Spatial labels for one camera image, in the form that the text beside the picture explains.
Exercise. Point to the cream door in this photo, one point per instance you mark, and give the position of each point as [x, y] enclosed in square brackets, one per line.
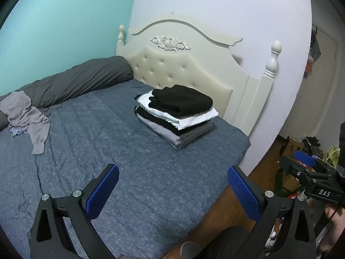
[310, 99]

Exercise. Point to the person's right hand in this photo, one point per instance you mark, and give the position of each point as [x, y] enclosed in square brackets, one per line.
[337, 226]

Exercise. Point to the dark grey rolled duvet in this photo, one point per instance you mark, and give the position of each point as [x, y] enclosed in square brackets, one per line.
[80, 81]

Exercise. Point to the stack of folded clothes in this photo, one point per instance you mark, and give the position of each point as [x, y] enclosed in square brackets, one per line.
[194, 120]

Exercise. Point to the hanging items on door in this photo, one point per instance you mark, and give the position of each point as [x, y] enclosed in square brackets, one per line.
[314, 48]

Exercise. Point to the blue patterned bed cover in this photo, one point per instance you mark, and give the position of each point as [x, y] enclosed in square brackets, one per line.
[121, 153]

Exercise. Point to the grey sweater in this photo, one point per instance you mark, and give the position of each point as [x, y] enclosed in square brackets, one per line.
[35, 121]

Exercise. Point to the folded black garment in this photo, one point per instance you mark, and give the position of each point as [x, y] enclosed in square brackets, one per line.
[156, 117]

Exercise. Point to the black sweater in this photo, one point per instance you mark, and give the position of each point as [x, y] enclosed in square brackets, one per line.
[183, 99]

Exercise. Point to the folded light grey garment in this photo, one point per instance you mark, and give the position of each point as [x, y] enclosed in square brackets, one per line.
[161, 133]

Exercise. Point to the person's leg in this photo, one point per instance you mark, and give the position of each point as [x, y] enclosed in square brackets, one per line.
[229, 242]

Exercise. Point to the folded dark grey garment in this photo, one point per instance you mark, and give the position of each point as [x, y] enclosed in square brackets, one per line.
[196, 132]

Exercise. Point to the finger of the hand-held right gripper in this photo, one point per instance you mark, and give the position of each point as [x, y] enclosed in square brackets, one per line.
[304, 157]
[299, 171]

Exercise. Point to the colourful floor clutter pile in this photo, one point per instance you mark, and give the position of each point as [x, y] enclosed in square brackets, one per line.
[310, 143]

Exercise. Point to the light blue fringed cloth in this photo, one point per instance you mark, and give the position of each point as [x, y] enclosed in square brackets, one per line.
[15, 131]

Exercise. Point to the cream tufted bed headboard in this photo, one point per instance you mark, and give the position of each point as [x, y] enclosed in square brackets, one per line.
[172, 62]

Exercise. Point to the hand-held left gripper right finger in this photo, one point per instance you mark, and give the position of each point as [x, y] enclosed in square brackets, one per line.
[242, 194]

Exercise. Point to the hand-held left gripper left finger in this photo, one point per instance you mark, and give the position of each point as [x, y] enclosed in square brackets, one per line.
[103, 191]

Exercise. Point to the grey slipper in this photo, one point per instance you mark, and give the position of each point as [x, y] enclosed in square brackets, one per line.
[190, 251]

